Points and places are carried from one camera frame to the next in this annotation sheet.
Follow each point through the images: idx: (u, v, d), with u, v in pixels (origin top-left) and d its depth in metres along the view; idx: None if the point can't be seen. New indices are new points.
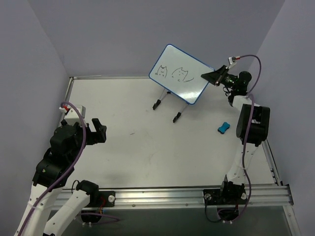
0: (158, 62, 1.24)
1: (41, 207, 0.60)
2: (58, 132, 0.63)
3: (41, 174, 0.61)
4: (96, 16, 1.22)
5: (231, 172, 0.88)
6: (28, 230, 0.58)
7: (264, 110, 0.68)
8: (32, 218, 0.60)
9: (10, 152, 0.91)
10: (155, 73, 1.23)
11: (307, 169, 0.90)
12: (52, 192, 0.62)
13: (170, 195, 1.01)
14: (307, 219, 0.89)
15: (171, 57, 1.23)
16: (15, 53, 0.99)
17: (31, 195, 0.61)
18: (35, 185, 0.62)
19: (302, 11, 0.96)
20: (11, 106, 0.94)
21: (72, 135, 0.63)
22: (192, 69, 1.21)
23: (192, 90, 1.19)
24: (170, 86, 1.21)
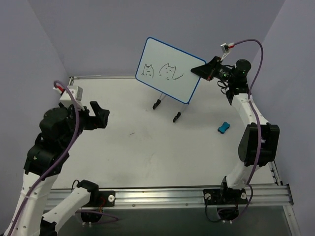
0: (142, 60, 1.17)
1: (34, 197, 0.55)
2: (47, 115, 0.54)
3: (32, 162, 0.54)
4: (95, 15, 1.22)
5: (231, 179, 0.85)
6: (24, 221, 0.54)
7: (272, 131, 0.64)
8: (26, 207, 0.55)
9: (10, 152, 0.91)
10: (142, 73, 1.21)
11: (307, 169, 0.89)
12: (47, 181, 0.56)
13: (170, 195, 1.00)
14: (307, 219, 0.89)
15: (154, 54, 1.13)
16: (15, 53, 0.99)
17: (23, 184, 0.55)
18: (26, 173, 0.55)
19: (302, 11, 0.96)
20: (11, 106, 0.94)
21: (64, 119, 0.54)
22: (178, 64, 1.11)
23: (184, 88, 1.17)
24: (160, 86, 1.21)
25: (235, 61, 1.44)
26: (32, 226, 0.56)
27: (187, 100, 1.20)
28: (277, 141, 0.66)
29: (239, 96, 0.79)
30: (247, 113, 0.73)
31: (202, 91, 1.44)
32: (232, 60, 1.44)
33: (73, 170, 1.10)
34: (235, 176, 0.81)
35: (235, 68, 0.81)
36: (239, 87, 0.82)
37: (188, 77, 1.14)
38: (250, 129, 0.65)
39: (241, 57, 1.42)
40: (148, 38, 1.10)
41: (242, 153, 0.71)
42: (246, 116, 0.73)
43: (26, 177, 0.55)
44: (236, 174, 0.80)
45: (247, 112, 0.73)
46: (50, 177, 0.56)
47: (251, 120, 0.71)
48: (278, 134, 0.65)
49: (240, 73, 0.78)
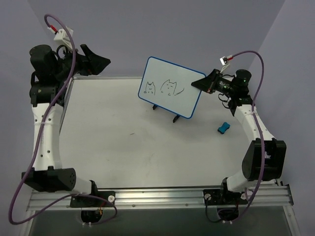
0: (145, 78, 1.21)
1: (50, 122, 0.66)
2: (34, 53, 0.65)
3: (38, 95, 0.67)
4: (95, 15, 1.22)
5: (232, 183, 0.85)
6: (46, 144, 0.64)
7: (279, 147, 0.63)
8: (45, 134, 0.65)
9: (11, 151, 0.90)
10: (145, 91, 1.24)
11: (308, 168, 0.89)
12: (55, 109, 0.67)
13: (170, 195, 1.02)
14: (308, 219, 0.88)
15: (156, 72, 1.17)
16: (14, 52, 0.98)
17: (36, 115, 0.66)
18: (35, 105, 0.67)
19: (303, 11, 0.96)
20: (11, 105, 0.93)
21: (51, 51, 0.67)
22: (179, 79, 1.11)
23: (185, 103, 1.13)
24: (162, 102, 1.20)
25: (235, 62, 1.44)
26: (54, 150, 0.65)
27: (190, 115, 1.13)
28: (282, 158, 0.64)
29: (243, 107, 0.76)
30: (252, 127, 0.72)
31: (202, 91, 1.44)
32: (232, 60, 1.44)
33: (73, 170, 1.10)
34: (237, 184, 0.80)
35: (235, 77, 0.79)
36: (242, 97, 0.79)
37: (189, 92, 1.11)
38: (256, 145, 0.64)
39: (240, 58, 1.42)
40: (149, 57, 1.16)
41: (246, 169, 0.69)
42: (251, 130, 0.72)
43: (36, 108, 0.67)
44: (237, 181, 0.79)
45: (251, 126, 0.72)
46: (57, 106, 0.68)
47: (255, 134, 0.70)
48: (284, 151, 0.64)
49: (242, 81, 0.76)
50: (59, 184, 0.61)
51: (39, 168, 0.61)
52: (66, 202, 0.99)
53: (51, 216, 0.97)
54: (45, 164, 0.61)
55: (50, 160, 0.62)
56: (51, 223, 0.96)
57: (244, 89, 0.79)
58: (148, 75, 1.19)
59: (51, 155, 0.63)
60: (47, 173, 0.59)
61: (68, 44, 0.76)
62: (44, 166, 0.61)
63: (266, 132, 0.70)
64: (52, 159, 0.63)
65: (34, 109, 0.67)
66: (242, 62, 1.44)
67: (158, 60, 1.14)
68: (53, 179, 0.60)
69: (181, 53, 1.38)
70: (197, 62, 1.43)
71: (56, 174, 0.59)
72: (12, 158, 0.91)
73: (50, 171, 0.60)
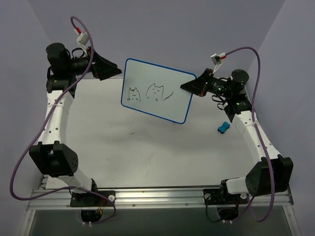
0: (125, 84, 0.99)
1: (61, 105, 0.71)
2: (49, 50, 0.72)
3: (53, 85, 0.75)
4: (96, 15, 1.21)
5: (233, 186, 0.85)
6: (55, 122, 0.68)
7: (286, 166, 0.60)
8: (55, 114, 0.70)
9: (12, 151, 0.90)
10: (128, 99, 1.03)
11: (307, 168, 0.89)
12: (67, 96, 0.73)
13: (170, 195, 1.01)
14: (308, 219, 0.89)
15: (138, 76, 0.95)
16: (15, 51, 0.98)
17: (49, 99, 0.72)
18: (50, 92, 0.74)
19: (303, 11, 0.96)
20: (12, 104, 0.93)
21: (64, 49, 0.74)
22: (167, 82, 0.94)
23: (177, 108, 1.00)
24: (150, 109, 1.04)
25: (235, 61, 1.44)
26: (62, 130, 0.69)
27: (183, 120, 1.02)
28: (289, 174, 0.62)
29: (242, 116, 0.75)
30: (255, 142, 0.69)
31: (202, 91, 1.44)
32: (232, 60, 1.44)
33: None
34: (237, 188, 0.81)
35: (231, 79, 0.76)
36: (239, 101, 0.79)
37: (179, 96, 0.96)
38: (263, 168, 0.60)
39: (240, 59, 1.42)
40: (127, 59, 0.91)
41: (251, 186, 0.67)
42: (255, 145, 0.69)
43: (51, 95, 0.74)
44: (237, 185, 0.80)
45: (254, 140, 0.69)
46: (68, 94, 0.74)
47: (260, 151, 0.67)
48: (292, 169, 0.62)
49: (239, 84, 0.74)
50: (63, 158, 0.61)
51: (46, 142, 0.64)
52: (66, 202, 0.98)
53: (51, 216, 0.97)
54: (51, 138, 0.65)
55: (56, 135, 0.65)
56: (51, 222, 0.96)
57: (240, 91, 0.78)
58: (130, 80, 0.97)
59: (59, 132, 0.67)
60: (52, 146, 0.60)
61: (83, 47, 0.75)
62: (50, 140, 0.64)
63: (271, 148, 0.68)
64: (58, 134, 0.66)
65: (48, 95, 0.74)
66: (241, 62, 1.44)
67: (139, 62, 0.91)
68: (56, 152, 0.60)
69: (181, 53, 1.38)
70: (197, 62, 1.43)
71: (61, 147, 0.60)
72: (12, 159, 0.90)
73: (56, 145, 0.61)
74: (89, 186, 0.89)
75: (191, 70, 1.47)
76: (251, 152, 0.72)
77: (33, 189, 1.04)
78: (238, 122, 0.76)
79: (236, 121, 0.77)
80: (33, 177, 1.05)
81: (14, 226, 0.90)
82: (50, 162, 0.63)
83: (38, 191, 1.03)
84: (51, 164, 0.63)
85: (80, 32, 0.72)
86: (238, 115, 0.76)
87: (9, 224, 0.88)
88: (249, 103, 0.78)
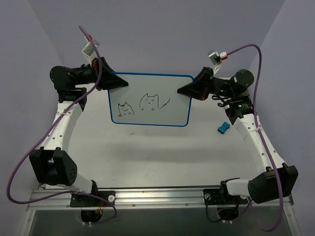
0: (113, 102, 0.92)
1: (69, 115, 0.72)
2: (55, 79, 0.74)
3: (65, 96, 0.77)
4: (96, 17, 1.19)
5: (232, 187, 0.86)
6: (60, 130, 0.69)
7: (291, 175, 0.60)
8: (61, 122, 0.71)
9: (10, 154, 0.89)
10: (119, 115, 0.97)
11: (308, 170, 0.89)
12: (76, 107, 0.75)
13: (170, 195, 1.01)
14: (308, 219, 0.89)
15: (125, 90, 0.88)
16: (15, 54, 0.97)
17: (59, 108, 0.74)
18: (61, 102, 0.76)
19: (307, 12, 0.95)
20: (12, 105, 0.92)
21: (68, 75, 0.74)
22: (160, 90, 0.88)
23: (175, 113, 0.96)
24: (146, 120, 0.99)
25: (236, 62, 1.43)
26: (65, 137, 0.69)
27: (186, 122, 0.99)
28: (293, 184, 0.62)
29: (245, 120, 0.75)
30: (260, 150, 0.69)
31: None
32: (232, 62, 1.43)
33: None
34: (237, 189, 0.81)
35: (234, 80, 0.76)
36: (241, 103, 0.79)
37: (177, 102, 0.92)
38: (268, 178, 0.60)
39: (240, 60, 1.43)
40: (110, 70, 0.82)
41: (253, 192, 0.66)
42: (259, 153, 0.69)
43: (61, 104, 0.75)
44: (237, 186, 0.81)
45: (258, 147, 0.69)
46: (78, 105, 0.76)
47: (264, 159, 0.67)
48: (296, 177, 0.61)
49: (243, 87, 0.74)
50: (61, 165, 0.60)
51: (46, 148, 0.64)
52: (66, 202, 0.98)
53: (51, 216, 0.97)
54: (52, 144, 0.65)
55: (59, 142, 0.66)
56: (50, 222, 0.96)
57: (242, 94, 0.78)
58: (117, 96, 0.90)
59: (62, 139, 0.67)
60: (53, 152, 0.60)
61: (88, 57, 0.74)
62: (52, 146, 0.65)
63: (276, 156, 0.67)
64: (61, 142, 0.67)
65: (59, 104, 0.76)
66: (241, 63, 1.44)
67: (123, 73, 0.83)
68: (56, 159, 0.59)
69: (182, 54, 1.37)
70: (197, 63, 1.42)
71: (61, 154, 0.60)
72: (11, 161, 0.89)
73: (56, 151, 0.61)
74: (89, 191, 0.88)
75: (191, 70, 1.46)
76: (254, 158, 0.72)
77: (33, 189, 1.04)
78: (241, 127, 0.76)
79: (238, 126, 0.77)
80: (34, 177, 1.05)
81: (14, 226, 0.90)
82: (48, 170, 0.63)
83: (39, 191, 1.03)
84: (49, 173, 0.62)
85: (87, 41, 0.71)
86: (240, 119, 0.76)
87: (10, 224, 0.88)
88: (251, 105, 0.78)
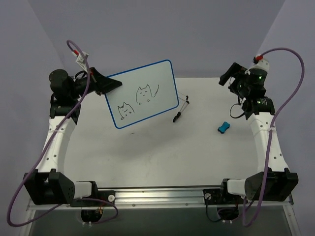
0: (112, 105, 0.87)
1: (62, 131, 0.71)
2: (53, 78, 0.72)
3: (56, 110, 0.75)
4: (96, 17, 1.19)
5: (232, 186, 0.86)
6: (54, 149, 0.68)
7: (290, 181, 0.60)
8: (55, 140, 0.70)
9: (9, 154, 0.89)
10: (121, 118, 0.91)
11: (310, 169, 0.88)
12: (69, 122, 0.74)
13: (170, 195, 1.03)
14: (308, 219, 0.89)
15: (121, 89, 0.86)
16: (15, 55, 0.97)
17: (51, 125, 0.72)
18: (52, 117, 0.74)
19: (308, 12, 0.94)
20: (11, 105, 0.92)
21: (67, 77, 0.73)
22: (150, 79, 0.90)
23: (167, 101, 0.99)
24: (145, 114, 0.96)
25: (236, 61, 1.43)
26: (60, 157, 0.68)
27: (178, 103, 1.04)
28: (291, 188, 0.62)
29: (260, 118, 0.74)
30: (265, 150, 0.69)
31: (203, 92, 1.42)
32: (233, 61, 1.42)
33: (73, 170, 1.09)
34: (236, 188, 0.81)
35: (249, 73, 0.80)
36: (260, 99, 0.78)
37: (166, 88, 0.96)
38: None
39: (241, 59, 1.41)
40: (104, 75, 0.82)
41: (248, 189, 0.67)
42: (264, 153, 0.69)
43: (53, 120, 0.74)
44: (236, 184, 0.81)
45: (263, 145, 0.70)
46: (70, 120, 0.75)
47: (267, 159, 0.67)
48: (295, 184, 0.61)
49: (257, 77, 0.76)
50: (57, 187, 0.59)
51: (41, 170, 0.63)
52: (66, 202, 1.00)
53: (51, 215, 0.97)
54: (47, 166, 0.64)
55: (53, 163, 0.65)
56: (50, 222, 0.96)
57: (260, 88, 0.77)
58: (115, 98, 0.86)
59: (56, 160, 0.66)
60: (48, 175, 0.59)
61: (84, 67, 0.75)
62: (47, 168, 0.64)
63: (279, 159, 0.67)
64: (56, 162, 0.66)
65: (50, 120, 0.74)
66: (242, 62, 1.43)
67: (114, 73, 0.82)
68: (51, 181, 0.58)
69: (182, 53, 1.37)
70: (197, 62, 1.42)
71: (56, 176, 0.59)
72: (11, 162, 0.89)
73: (51, 174, 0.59)
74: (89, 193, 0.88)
75: (190, 70, 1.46)
76: (258, 156, 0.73)
77: None
78: (254, 124, 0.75)
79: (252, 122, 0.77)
80: None
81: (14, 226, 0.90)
82: (45, 191, 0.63)
83: None
84: (46, 193, 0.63)
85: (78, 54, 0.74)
86: (255, 115, 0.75)
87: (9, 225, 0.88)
88: (270, 103, 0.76)
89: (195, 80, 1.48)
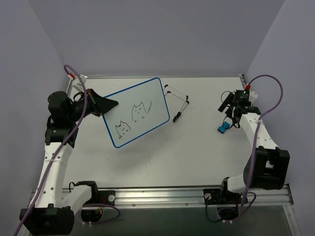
0: (110, 126, 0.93)
1: (59, 160, 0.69)
2: (51, 100, 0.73)
3: (52, 135, 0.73)
4: (95, 17, 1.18)
5: (232, 183, 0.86)
6: (51, 181, 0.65)
7: (281, 156, 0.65)
8: (51, 170, 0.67)
9: (9, 155, 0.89)
10: (119, 136, 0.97)
11: (310, 170, 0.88)
12: (65, 149, 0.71)
13: (170, 195, 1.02)
14: (307, 220, 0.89)
15: (118, 108, 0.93)
16: (14, 54, 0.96)
17: (47, 153, 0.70)
18: (48, 144, 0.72)
19: (308, 12, 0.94)
20: (11, 106, 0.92)
21: (66, 98, 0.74)
22: (142, 98, 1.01)
23: (158, 114, 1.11)
24: (141, 130, 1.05)
25: (236, 61, 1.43)
26: (57, 189, 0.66)
27: (168, 116, 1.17)
28: (285, 168, 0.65)
29: (248, 116, 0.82)
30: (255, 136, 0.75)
31: (203, 91, 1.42)
32: (234, 60, 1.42)
33: (73, 170, 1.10)
34: (238, 185, 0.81)
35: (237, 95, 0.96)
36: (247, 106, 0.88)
37: (156, 103, 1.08)
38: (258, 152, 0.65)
39: (241, 58, 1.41)
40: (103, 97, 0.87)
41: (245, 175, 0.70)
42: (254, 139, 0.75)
43: (48, 147, 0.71)
44: (238, 182, 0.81)
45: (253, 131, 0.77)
46: (67, 146, 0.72)
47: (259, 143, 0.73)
48: (287, 162, 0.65)
49: (241, 93, 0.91)
50: (57, 222, 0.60)
51: (38, 205, 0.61)
52: None
53: None
54: (45, 200, 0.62)
55: (51, 197, 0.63)
56: None
57: (246, 98, 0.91)
58: (113, 117, 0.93)
59: (54, 193, 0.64)
60: (46, 211, 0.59)
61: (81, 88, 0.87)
62: (45, 203, 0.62)
63: (268, 140, 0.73)
64: (54, 195, 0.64)
65: (46, 146, 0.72)
66: (242, 61, 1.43)
67: (112, 95, 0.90)
68: (50, 218, 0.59)
69: (182, 53, 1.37)
70: (197, 61, 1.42)
71: (54, 212, 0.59)
72: (11, 163, 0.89)
73: (49, 210, 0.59)
74: (88, 195, 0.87)
75: (191, 69, 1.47)
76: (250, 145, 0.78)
77: (33, 189, 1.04)
78: (246, 123, 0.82)
79: (242, 121, 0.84)
80: (33, 177, 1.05)
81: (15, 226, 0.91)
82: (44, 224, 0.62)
83: None
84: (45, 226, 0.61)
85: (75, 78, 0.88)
86: (245, 114, 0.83)
87: (10, 225, 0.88)
88: (257, 107, 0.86)
89: (195, 79, 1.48)
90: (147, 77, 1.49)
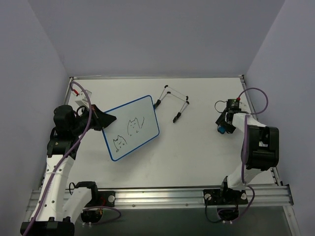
0: (109, 138, 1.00)
1: (60, 172, 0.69)
2: (57, 112, 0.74)
3: (54, 147, 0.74)
4: (95, 17, 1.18)
5: (231, 180, 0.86)
6: (52, 193, 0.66)
7: (271, 130, 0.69)
8: (53, 184, 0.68)
9: (9, 155, 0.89)
10: (116, 150, 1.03)
11: (310, 170, 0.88)
12: (67, 161, 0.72)
13: (170, 195, 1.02)
14: (307, 220, 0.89)
15: (115, 123, 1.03)
16: (13, 55, 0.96)
17: (48, 165, 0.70)
18: (50, 156, 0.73)
19: (308, 13, 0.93)
20: (11, 106, 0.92)
21: (72, 110, 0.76)
22: (137, 114, 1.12)
23: (149, 127, 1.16)
24: (137, 144, 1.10)
25: (235, 61, 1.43)
26: (59, 201, 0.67)
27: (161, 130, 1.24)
28: (277, 141, 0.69)
29: (238, 114, 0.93)
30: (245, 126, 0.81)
31: (202, 91, 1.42)
32: (234, 60, 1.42)
33: (73, 171, 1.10)
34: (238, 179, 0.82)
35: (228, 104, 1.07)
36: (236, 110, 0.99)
37: (148, 118, 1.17)
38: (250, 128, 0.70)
39: (241, 58, 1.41)
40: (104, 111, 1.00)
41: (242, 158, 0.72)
42: None
43: (50, 159, 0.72)
44: (238, 175, 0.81)
45: (242, 117, 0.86)
46: (69, 158, 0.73)
47: None
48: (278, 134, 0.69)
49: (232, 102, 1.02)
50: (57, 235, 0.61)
51: (39, 219, 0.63)
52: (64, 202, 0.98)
53: None
54: (46, 214, 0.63)
55: (52, 210, 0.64)
56: None
57: (238, 105, 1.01)
58: (111, 130, 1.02)
59: (55, 206, 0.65)
60: (46, 225, 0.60)
61: (86, 103, 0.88)
62: (46, 216, 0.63)
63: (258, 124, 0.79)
64: (55, 208, 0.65)
65: (48, 159, 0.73)
66: (242, 61, 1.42)
67: (110, 110, 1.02)
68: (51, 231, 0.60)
69: (182, 53, 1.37)
70: (197, 62, 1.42)
71: (55, 225, 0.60)
72: (10, 163, 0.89)
73: (50, 223, 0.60)
74: (88, 196, 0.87)
75: (191, 70, 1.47)
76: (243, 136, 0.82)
77: (33, 190, 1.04)
78: (239, 119, 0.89)
79: (236, 119, 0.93)
80: (33, 178, 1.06)
81: (15, 227, 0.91)
82: None
83: (39, 191, 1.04)
84: None
85: (78, 94, 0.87)
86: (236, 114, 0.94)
87: (10, 225, 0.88)
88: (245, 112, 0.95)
89: (195, 80, 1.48)
90: (147, 77, 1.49)
